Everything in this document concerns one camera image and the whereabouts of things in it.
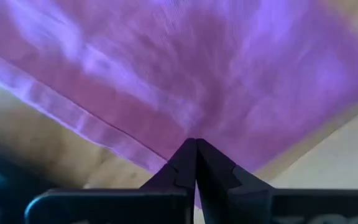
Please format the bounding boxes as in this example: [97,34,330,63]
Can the purple cloth napkin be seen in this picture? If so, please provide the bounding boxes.
[0,0,358,209]

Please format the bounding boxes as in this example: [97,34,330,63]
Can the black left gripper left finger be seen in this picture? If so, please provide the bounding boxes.
[25,138,198,224]

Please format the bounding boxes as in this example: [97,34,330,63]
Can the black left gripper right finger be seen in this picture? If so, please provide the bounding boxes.
[196,138,358,224]

